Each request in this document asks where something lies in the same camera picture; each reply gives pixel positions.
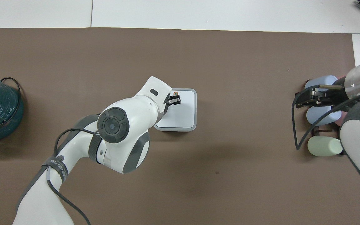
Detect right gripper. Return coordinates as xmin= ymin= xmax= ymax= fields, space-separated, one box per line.
xmin=295 ymin=77 xmax=353 ymax=110

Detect white square trash can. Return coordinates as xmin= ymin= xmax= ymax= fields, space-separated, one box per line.
xmin=154 ymin=88 xmax=197 ymax=132

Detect light blue cylinder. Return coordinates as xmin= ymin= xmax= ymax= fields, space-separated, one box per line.
xmin=304 ymin=75 xmax=338 ymax=93
xmin=306 ymin=106 xmax=343 ymax=126

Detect black rack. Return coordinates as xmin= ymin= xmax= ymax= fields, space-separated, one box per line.
xmin=310 ymin=124 xmax=345 ymax=157

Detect light green cylinder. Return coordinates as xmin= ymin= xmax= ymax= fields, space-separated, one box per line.
xmin=307 ymin=136 xmax=343 ymax=157

